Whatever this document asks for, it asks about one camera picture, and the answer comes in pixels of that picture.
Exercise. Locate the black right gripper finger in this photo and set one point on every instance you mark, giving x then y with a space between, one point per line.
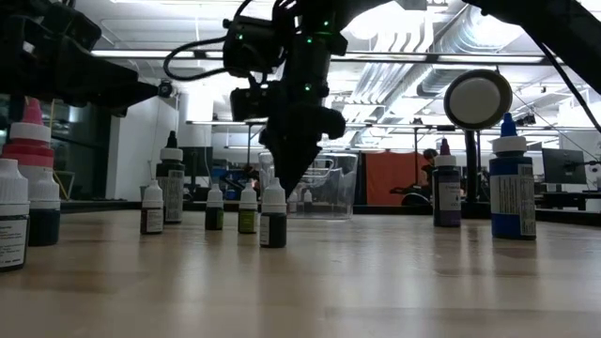
303 152
282 157

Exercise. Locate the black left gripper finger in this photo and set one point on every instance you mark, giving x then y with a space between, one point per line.
103 84
145 93

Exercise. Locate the small dark food coloring bottle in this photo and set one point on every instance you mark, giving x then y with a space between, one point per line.
11 235
294 206
307 197
273 230

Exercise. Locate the clear plastic bin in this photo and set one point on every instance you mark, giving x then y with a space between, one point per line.
338 197

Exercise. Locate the small lime food coloring bottle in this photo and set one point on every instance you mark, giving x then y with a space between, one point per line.
247 220

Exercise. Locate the large black food coloring bottle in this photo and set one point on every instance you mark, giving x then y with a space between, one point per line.
170 169

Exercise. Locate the small green food coloring bottle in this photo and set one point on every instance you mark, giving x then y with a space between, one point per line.
214 218

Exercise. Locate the small brown food coloring bottle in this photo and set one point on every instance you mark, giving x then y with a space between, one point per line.
151 220

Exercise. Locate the small teal food coloring bottle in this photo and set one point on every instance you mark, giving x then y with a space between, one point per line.
44 225

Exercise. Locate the large purple food coloring bottle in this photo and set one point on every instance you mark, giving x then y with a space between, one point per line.
446 206

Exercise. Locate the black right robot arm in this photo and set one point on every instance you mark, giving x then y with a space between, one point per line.
563 28

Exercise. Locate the large pink food coloring bottle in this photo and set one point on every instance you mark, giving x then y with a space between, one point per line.
28 152

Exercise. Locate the large blue food coloring bottle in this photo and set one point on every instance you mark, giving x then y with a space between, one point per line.
501 202

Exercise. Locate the overhead light bar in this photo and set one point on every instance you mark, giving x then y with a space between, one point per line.
141 54

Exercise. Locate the black background monitor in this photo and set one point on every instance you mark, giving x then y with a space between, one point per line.
199 162

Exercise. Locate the orange partition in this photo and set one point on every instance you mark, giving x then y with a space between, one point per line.
389 173

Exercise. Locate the person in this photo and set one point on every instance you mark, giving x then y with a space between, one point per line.
429 164

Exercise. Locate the dark computer monitor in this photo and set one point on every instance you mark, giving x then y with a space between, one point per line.
563 166

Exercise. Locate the black ceiling camera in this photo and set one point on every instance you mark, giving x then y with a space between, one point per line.
164 88

